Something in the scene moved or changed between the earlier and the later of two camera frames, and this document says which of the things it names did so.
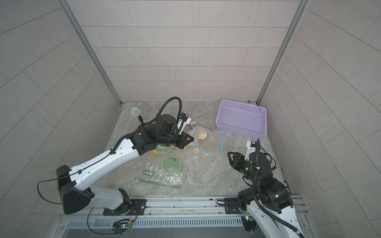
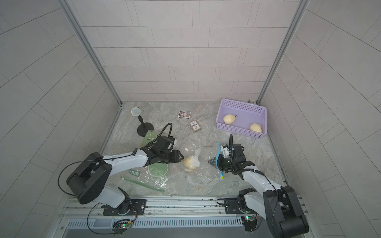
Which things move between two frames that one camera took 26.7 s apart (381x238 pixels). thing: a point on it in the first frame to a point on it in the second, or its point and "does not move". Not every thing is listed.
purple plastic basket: x=247 y=120 does not move
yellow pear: x=202 y=136 to x=229 y=119
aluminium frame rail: x=219 y=208 does not move
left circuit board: x=120 y=226 does not move
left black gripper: x=183 y=138 to x=176 y=158
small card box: x=188 y=113 does not move
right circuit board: x=250 y=223 does not move
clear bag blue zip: x=209 y=143 to x=201 y=159
